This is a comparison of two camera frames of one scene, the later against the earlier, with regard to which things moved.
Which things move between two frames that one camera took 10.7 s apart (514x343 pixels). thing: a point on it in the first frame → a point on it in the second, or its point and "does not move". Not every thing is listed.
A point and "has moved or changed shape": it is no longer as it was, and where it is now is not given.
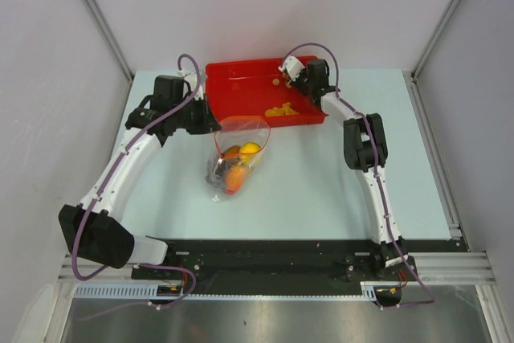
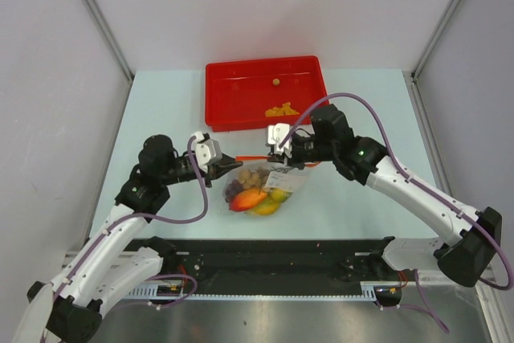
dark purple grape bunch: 217,173 has moved or changed shape
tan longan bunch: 287,79 → 251,178
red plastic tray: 258,88 does not move
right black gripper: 295,83 → 294,160
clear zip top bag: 240,142 → 259,189
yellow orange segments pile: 284,110 does not move
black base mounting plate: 283,267 does not move
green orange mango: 249,150 → 267,207
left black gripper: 207,122 → 225,165
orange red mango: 234,177 → 246,199
